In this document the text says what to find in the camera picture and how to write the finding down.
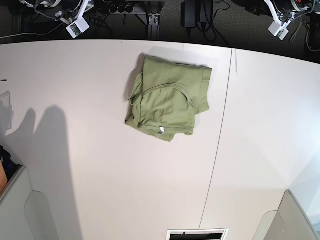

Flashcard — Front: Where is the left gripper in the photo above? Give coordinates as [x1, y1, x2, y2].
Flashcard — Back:
[264, 0, 315, 23]

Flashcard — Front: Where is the black power adapter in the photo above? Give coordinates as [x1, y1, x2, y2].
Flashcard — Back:
[181, 0, 196, 28]

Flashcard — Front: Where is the white framed floor vent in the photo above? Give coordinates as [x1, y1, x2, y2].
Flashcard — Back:
[166, 228, 230, 240]

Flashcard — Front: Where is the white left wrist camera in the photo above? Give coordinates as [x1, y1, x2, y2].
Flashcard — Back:
[268, 21, 289, 41]

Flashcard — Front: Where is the metal table leg bracket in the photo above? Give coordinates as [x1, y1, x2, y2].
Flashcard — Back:
[147, 14, 160, 41]

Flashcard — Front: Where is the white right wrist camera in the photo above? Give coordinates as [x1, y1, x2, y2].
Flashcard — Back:
[66, 17, 90, 39]

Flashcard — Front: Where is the green t-shirt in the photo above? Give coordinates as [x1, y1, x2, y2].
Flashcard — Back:
[125, 55, 212, 142]

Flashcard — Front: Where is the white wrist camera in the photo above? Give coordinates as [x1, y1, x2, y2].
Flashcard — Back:
[268, 21, 289, 41]
[66, 17, 90, 39]

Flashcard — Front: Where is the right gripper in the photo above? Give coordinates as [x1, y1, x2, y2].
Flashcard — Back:
[19, 0, 94, 24]

